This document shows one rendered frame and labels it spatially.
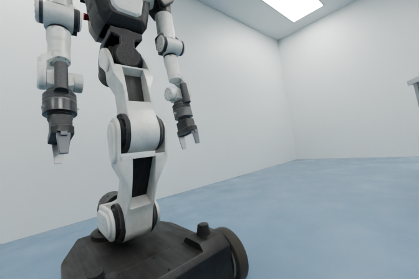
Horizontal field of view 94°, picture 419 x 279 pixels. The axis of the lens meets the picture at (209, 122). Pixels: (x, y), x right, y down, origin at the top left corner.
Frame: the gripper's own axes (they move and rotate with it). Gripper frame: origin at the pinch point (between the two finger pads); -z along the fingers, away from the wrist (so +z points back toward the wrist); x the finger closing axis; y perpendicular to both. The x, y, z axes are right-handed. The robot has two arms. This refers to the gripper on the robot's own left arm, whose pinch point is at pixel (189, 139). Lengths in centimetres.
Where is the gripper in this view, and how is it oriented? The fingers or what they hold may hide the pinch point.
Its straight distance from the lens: 92.2
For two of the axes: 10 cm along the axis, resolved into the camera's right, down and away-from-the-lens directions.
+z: -2.5, -9.4, 2.2
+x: 6.5, -3.3, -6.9
